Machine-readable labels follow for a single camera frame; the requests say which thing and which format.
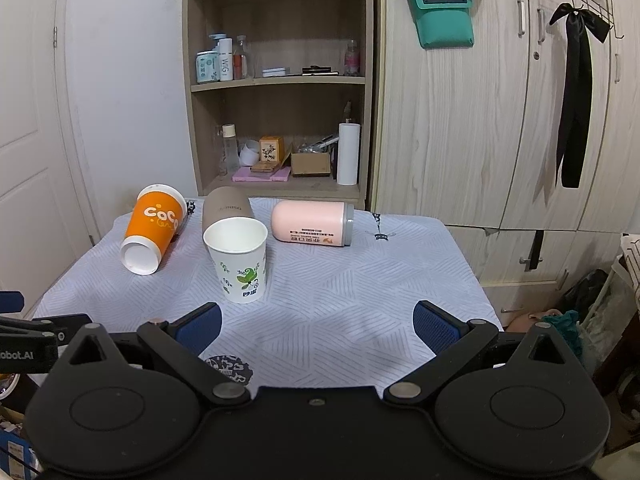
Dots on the flat wooden box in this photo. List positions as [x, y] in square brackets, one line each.
[264, 166]

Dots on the white flat box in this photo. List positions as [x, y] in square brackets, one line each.
[275, 72]

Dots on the white leaf-print paper cup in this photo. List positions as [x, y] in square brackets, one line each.
[239, 260]

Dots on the brown cardboard box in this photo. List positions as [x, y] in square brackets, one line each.
[311, 165]

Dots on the black flat item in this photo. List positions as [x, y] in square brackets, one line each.
[320, 71]

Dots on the teal cloth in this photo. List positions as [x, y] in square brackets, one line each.
[562, 332]

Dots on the wooden shelf unit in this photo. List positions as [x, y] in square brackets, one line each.
[280, 110]

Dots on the blue box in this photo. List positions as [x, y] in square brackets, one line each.
[15, 452]

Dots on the orange flower-print box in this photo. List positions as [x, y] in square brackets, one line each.
[271, 149]

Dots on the pink foam pad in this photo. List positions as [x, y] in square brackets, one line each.
[260, 176]

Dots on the teal pouch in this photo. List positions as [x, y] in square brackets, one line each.
[442, 20]

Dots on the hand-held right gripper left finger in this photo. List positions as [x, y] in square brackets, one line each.
[199, 329]

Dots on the taupe cup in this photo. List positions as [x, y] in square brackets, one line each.
[225, 207]

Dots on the clear bottle white cap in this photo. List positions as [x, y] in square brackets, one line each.
[230, 152]

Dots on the white patterned tablecloth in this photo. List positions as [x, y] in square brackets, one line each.
[340, 290]

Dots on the dark bag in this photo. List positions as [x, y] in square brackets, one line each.
[587, 292]

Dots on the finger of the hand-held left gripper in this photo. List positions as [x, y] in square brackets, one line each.
[47, 324]
[11, 301]

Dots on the white slim bottle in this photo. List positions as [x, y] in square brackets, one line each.
[226, 60]

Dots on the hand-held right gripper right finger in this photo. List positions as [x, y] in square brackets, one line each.
[434, 331]

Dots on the white door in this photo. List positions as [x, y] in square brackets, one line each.
[35, 110]

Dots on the white fabric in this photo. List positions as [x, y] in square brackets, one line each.
[631, 270]

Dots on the pink clear bottle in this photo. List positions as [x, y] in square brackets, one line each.
[352, 60]

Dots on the wooden wardrobe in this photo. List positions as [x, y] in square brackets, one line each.
[475, 135]

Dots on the orange paper cup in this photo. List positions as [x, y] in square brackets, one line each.
[150, 230]

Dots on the clear bottle red liquid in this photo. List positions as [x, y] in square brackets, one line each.
[241, 60]

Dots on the black ribbon bow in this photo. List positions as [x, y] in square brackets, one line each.
[575, 110]

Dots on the teal pump bottle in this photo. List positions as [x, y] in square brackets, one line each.
[206, 66]

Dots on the pink tumbler cup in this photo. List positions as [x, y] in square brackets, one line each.
[310, 223]

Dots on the tall white cylinder bottle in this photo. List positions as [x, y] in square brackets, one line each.
[348, 155]

